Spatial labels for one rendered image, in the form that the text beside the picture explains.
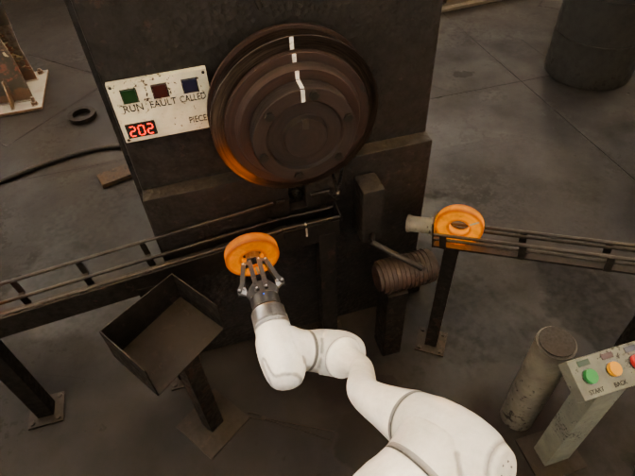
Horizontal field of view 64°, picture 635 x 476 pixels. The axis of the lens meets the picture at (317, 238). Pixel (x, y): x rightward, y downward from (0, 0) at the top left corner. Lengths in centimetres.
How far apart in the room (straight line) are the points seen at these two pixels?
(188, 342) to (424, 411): 93
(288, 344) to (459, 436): 56
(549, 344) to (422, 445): 103
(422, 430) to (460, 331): 156
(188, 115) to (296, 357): 74
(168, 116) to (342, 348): 79
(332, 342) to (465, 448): 58
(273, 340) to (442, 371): 112
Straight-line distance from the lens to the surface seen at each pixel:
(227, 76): 133
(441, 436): 77
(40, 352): 257
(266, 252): 144
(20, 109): 423
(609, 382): 165
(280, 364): 119
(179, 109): 151
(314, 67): 133
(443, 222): 171
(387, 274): 179
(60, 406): 237
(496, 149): 331
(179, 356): 158
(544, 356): 174
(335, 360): 125
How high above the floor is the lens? 189
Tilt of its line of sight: 46 degrees down
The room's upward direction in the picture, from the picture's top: 3 degrees counter-clockwise
